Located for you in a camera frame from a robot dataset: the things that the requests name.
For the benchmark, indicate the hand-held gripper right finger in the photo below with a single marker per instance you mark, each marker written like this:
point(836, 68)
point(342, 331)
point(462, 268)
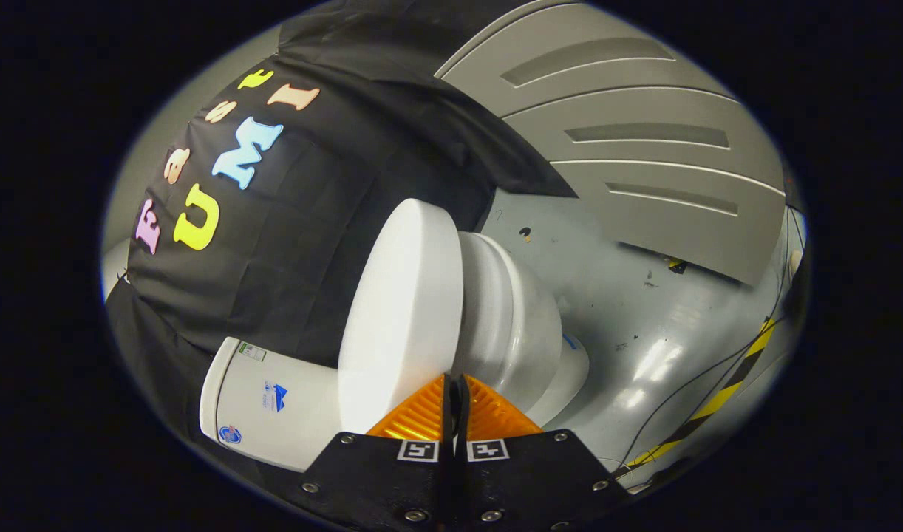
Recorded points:
point(525, 480)

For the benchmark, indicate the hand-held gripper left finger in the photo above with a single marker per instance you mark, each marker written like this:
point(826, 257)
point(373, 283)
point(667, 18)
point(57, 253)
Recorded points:
point(377, 480)

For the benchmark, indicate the white toilet lid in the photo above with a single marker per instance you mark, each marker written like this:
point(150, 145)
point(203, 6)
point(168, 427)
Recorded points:
point(407, 310)

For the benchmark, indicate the white toilet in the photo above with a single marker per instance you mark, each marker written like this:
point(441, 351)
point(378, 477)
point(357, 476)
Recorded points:
point(518, 325)

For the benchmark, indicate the yellow black floor tape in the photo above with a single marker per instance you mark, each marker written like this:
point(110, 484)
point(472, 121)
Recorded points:
point(717, 399)

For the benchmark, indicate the black backdrop cloth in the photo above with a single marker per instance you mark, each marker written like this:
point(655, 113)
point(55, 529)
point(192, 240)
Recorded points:
point(296, 222)

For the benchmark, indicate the white cabinet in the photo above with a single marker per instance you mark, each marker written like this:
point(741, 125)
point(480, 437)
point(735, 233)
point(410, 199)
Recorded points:
point(643, 185)

